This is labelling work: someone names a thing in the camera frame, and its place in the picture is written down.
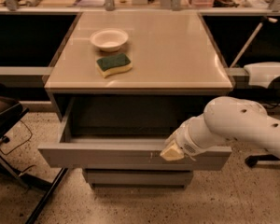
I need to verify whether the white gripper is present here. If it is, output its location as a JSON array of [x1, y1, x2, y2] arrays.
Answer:
[[160, 116, 225, 161]]

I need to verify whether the grey top drawer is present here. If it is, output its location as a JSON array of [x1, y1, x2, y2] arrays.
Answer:
[[38, 95, 231, 171]]

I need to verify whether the grey drawer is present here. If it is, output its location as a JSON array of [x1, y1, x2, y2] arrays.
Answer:
[[82, 169, 193, 188], [38, 95, 231, 171]]

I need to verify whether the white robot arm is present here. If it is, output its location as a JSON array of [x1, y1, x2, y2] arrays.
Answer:
[[161, 96, 280, 161]]

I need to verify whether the white robot base shell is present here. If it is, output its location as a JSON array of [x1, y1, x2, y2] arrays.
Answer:
[[244, 62, 280, 89]]

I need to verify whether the grey bottom drawer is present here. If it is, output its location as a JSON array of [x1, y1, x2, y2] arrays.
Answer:
[[82, 169, 193, 188]]

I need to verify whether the grey drawer cabinet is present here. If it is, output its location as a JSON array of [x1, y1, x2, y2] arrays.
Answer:
[[41, 10, 236, 190]]

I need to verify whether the black office chair base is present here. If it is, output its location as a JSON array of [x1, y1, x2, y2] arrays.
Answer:
[[245, 154, 280, 168]]

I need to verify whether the green and yellow sponge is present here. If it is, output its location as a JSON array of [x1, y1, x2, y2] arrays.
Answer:
[[96, 53, 133, 78]]

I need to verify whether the white paper bowl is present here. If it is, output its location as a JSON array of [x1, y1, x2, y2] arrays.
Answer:
[[90, 28, 129, 52]]

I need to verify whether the black chair left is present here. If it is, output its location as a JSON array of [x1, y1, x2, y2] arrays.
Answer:
[[0, 83, 66, 224]]

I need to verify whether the black cable on floor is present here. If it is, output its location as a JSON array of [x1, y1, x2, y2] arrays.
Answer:
[[0, 119, 34, 156]]

